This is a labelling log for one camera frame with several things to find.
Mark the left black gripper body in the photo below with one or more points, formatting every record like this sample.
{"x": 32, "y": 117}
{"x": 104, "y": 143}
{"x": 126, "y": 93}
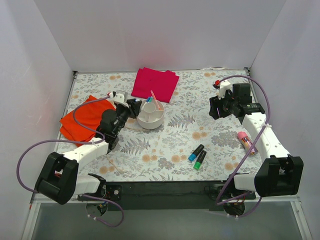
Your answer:
{"x": 133, "y": 108}

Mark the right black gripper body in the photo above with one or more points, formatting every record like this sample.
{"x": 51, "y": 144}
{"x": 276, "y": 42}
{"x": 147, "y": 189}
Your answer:
{"x": 216, "y": 107}

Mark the white round organizer container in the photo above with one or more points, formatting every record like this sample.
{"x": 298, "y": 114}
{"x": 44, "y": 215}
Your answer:
{"x": 151, "y": 115}

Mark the salmon pink pen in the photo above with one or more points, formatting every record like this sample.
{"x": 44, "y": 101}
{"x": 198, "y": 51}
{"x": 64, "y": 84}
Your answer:
{"x": 155, "y": 101}

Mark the blue capped black highlighter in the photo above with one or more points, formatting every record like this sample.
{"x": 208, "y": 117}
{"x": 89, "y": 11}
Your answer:
{"x": 195, "y": 153}

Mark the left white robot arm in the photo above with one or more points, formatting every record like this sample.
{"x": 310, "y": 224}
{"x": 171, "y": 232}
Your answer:
{"x": 59, "y": 179}

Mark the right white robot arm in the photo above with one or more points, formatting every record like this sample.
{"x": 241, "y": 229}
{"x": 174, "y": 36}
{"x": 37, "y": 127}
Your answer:
{"x": 280, "y": 173}

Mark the orange cloth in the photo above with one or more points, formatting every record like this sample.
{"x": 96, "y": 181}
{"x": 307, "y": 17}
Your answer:
{"x": 89, "y": 115}

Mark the pink capped clear tube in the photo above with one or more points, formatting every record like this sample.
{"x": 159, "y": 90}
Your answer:
{"x": 246, "y": 142}

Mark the magenta cloth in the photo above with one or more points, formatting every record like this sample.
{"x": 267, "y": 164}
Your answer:
{"x": 162, "y": 83}

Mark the green capped black highlighter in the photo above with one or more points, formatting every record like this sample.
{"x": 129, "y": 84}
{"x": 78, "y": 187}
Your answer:
{"x": 200, "y": 160}

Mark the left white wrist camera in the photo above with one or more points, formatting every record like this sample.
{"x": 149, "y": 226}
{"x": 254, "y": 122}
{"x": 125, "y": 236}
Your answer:
{"x": 119, "y": 96}

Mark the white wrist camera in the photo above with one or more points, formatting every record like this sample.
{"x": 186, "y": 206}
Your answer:
{"x": 222, "y": 87}
{"x": 119, "y": 96}

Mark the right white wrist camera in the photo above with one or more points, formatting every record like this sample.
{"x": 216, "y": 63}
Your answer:
{"x": 222, "y": 87}

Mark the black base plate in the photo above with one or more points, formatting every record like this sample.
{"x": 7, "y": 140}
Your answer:
{"x": 165, "y": 195}

